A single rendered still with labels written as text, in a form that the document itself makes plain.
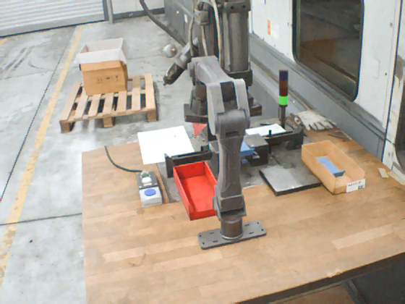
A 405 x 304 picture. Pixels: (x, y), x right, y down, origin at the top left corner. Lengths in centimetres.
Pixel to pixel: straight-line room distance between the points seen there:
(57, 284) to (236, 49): 173
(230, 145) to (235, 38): 46
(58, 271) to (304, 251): 174
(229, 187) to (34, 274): 177
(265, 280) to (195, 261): 20
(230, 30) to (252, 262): 73
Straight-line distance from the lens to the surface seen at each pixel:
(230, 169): 109
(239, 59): 140
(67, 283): 253
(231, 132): 105
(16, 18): 1087
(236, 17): 137
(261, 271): 114
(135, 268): 118
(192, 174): 152
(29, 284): 262
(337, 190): 143
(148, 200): 139
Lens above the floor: 170
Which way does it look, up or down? 28 degrees down
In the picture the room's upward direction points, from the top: 4 degrees counter-clockwise
